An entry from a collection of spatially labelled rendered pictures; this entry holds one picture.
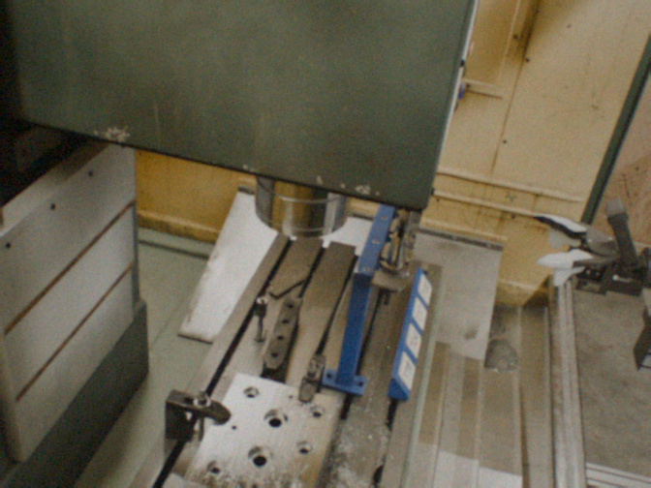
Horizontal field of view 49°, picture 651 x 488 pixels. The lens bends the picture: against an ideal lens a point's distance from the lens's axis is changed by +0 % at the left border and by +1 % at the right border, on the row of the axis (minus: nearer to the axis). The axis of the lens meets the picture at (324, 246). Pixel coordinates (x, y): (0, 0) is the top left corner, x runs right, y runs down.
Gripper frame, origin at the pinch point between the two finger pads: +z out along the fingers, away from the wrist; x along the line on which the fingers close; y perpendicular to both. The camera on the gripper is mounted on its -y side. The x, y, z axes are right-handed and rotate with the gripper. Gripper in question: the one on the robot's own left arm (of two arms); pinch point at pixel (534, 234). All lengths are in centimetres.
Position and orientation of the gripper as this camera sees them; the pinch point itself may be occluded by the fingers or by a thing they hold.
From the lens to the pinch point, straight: 128.7
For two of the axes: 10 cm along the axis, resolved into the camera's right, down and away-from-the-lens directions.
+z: -9.7, -2.0, 1.0
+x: 2.0, -5.3, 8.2
